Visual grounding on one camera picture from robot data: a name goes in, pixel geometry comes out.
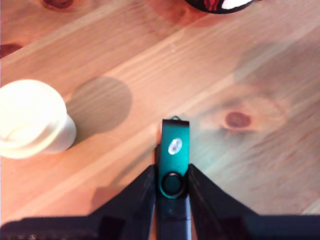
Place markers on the USB stick with swivel cover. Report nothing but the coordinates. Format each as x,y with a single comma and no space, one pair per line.
175,155

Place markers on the small cream cup with lid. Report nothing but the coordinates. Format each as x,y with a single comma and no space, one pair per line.
30,120

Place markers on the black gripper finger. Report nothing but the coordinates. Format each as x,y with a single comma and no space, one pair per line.
210,212
135,207

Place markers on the dark printed ceramic mug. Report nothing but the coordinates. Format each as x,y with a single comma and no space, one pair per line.
220,6

